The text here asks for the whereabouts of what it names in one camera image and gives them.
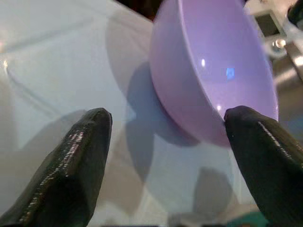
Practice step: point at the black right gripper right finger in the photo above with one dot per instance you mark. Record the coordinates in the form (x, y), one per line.
(267, 163)

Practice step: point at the purple plastic bowl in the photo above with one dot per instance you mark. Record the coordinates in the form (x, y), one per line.
(203, 71)

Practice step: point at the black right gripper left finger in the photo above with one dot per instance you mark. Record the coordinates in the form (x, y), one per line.
(64, 170)

